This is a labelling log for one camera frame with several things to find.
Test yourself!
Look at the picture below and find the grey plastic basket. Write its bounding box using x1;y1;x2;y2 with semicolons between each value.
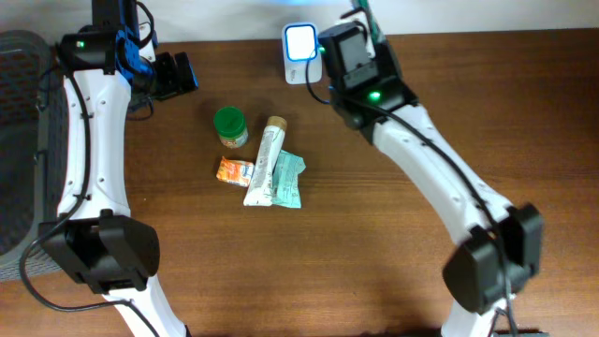
1;30;68;283

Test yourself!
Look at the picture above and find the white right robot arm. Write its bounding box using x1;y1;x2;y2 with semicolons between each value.
317;22;544;336

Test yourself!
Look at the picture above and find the orange snack packet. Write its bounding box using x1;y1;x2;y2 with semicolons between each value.
216;157;255;187

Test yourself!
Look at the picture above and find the mint green snack pouch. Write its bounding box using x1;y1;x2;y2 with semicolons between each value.
272;150;306;209

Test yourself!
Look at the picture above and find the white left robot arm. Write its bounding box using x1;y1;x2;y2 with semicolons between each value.
37;1;198;336

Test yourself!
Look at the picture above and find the green lid jar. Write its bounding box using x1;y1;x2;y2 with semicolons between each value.
213;107;249;149

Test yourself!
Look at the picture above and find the green 3M gloves packet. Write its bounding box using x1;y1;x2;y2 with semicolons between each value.
351;0;387;44

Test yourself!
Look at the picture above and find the white barcode scanner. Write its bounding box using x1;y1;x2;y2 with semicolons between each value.
282;22;323;85

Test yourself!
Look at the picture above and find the white tube gold cap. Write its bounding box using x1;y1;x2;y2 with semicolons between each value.
243;116;287;207

